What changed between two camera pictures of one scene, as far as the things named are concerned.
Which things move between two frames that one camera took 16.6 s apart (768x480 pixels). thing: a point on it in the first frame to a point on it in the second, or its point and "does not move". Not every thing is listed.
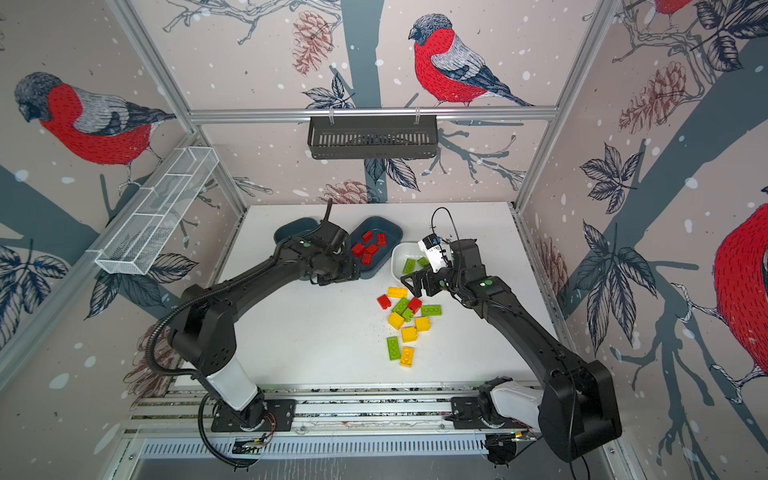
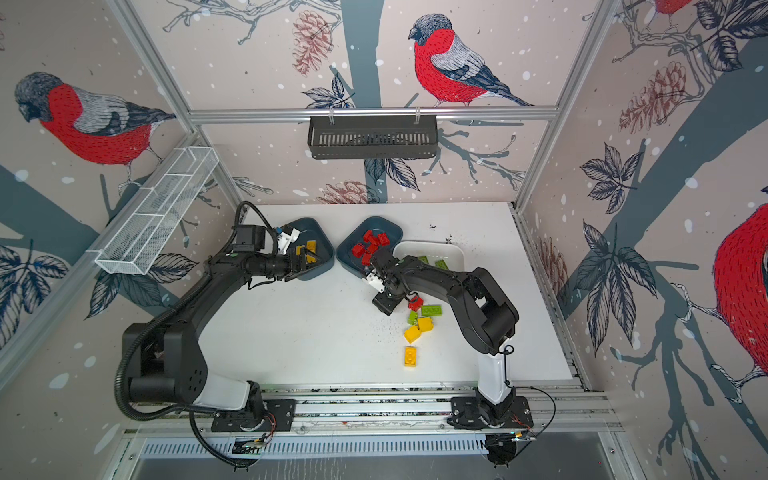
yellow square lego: [423, 324] does not move
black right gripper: [431, 277] to [385, 302]
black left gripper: [351, 270] to [302, 264]
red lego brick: [358, 250] does not move
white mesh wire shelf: [135, 246] does not move
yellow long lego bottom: [407, 357] does not move
